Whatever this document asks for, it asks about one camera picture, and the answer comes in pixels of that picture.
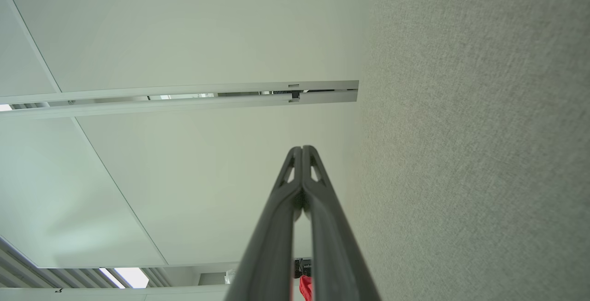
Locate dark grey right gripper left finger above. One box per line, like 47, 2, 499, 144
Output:
224, 146, 303, 301

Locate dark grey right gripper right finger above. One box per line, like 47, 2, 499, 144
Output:
302, 145, 382, 301

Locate red Bulls shorts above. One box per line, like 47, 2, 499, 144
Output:
299, 275, 314, 301

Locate ceiling light panel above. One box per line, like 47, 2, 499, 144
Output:
99, 267, 149, 289

